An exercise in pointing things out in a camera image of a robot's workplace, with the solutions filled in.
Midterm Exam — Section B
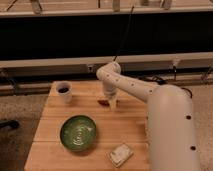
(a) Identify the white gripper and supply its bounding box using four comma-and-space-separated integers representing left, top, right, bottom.
103, 84, 118, 110

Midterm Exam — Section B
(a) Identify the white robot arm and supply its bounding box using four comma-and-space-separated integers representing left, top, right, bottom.
96, 62, 201, 171

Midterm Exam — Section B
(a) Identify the green ceramic bowl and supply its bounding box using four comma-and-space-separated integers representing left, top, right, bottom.
60, 115, 97, 152

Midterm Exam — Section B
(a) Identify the small white packet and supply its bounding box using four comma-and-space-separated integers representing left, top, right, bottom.
109, 144, 134, 167

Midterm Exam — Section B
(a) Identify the white cup with dark liquid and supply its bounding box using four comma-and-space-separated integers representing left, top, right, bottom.
56, 81, 72, 103

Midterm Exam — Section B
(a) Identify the black object at left edge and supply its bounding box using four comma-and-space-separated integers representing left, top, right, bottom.
0, 120, 20, 129

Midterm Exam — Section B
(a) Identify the black hanging cable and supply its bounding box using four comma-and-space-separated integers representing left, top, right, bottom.
112, 5, 135, 64

